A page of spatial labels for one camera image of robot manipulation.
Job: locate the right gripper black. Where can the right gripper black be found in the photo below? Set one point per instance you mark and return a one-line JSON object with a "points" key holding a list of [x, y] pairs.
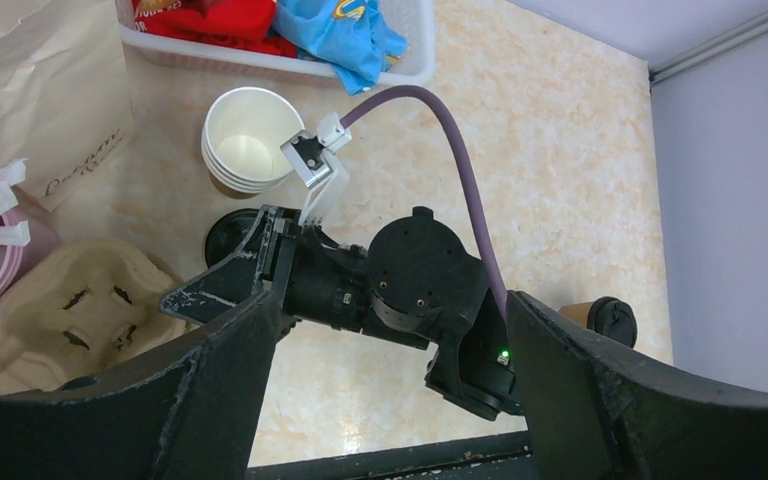
{"points": [[313, 277]]}

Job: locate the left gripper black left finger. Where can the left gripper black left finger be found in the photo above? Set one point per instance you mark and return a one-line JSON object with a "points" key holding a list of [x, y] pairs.
{"points": [[187, 409]]}

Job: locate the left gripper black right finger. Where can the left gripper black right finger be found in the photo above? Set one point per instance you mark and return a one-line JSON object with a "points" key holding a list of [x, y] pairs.
{"points": [[596, 409]]}

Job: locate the black cup lid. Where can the black cup lid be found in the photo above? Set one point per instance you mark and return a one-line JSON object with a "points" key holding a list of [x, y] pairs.
{"points": [[614, 319]]}

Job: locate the brown paper coffee cup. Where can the brown paper coffee cup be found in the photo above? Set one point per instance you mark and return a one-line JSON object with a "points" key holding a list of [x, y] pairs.
{"points": [[580, 313]]}

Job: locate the beige paper bag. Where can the beige paper bag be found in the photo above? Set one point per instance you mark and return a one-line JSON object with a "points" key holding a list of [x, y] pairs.
{"points": [[65, 104]]}

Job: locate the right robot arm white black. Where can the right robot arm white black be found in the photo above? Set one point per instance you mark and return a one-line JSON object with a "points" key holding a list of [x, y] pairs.
{"points": [[413, 285]]}

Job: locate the black lid stack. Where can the black lid stack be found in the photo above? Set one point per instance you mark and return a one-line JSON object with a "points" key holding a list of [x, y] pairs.
{"points": [[227, 233]]}

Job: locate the stack of paper cups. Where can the stack of paper cups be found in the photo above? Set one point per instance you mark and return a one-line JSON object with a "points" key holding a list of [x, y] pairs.
{"points": [[241, 139]]}

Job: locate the brown pulp cup carrier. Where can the brown pulp cup carrier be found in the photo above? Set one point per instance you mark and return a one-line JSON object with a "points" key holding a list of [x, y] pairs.
{"points": [[89, 305]]}

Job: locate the pink straw holder cup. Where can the pink straw holder cup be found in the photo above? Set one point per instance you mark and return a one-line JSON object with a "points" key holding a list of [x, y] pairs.
{"points": [[20, 260]]}

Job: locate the white plastic basket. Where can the white plastic basket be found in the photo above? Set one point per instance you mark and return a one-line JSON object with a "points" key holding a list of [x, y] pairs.
{"points": [[277, 58]]}

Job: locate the red cloth toy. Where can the red cloth toy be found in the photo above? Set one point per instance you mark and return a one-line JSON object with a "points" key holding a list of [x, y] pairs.
{"points": [[237, 24]]}

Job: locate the blue cloth toy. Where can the blue cloth toy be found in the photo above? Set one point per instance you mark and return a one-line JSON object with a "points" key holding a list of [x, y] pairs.
{"points": [[350, 36]]}

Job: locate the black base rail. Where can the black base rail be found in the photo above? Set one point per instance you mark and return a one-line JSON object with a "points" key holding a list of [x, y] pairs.
{"points": [[500, 456]]}

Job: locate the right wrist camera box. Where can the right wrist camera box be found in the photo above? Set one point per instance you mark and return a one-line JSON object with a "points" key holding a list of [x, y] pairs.
{"points": [[312, 155]]}

